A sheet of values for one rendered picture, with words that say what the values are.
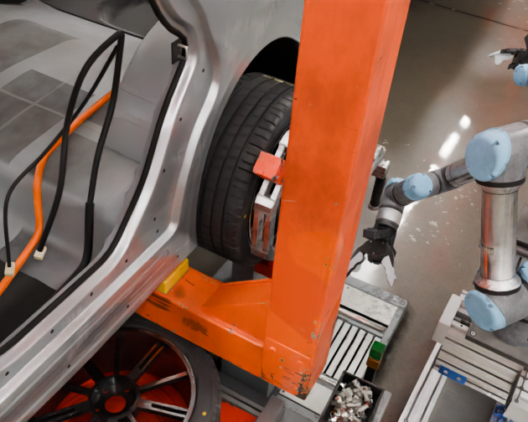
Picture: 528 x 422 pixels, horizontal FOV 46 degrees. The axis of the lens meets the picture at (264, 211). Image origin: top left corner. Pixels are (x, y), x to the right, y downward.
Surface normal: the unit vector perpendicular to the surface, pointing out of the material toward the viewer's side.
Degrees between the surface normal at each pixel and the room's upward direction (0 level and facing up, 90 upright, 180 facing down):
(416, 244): 0
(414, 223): 0
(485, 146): 84
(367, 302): 0
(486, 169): 83
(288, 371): 90
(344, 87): 90
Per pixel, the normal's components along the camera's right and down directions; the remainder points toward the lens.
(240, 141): -0.24, -0.25
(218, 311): -0.48, 0.55
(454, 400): 0.07, -0.75
